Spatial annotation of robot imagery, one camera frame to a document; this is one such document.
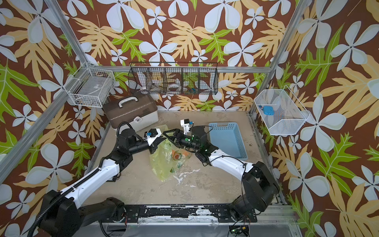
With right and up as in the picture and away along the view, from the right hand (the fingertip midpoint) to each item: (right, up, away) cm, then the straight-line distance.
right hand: (164, 136), depth 72 cm
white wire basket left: (-46, +28, +13) cm, 56 cm away
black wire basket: (+2, +38, +26) cm, 46 cm away
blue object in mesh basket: (+60, +15, +14) cm, 63 cm away
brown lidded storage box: (-21, +16, +23) cm, 35 cm away
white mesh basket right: (+66, +13, +12) cm, 68 cm away
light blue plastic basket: (+40, -3, +33) cm, 52 cm away
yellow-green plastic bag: (0, -14, +8) cm, 16 cm away
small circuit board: (+37, -48, +2) cm, 61 cm away
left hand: (0, +1, +4) cm, 4 cm away
